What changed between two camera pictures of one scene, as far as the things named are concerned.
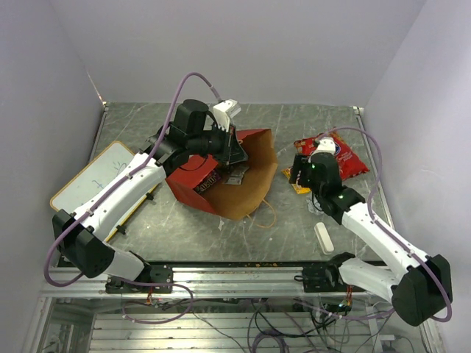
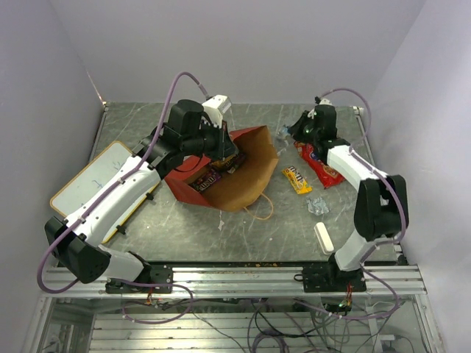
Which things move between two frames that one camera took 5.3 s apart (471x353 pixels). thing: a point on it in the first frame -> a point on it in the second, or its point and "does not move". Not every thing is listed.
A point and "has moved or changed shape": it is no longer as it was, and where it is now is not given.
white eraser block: x=324 y=239 does not move
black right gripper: x=300 y=164 -> x=295 y=130
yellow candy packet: x=297 y=188 does not move
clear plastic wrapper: x=314 y=207 does not move
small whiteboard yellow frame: x=104 y=167 does not move
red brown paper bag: x=229 y=201 has moved or changed shape
